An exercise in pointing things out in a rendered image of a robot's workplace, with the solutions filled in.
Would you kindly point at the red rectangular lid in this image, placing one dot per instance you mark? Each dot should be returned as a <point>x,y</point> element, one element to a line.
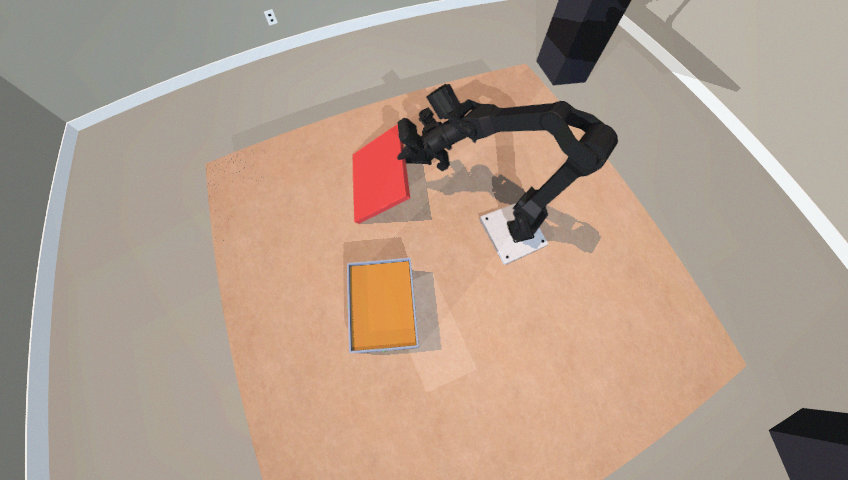
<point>379,180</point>

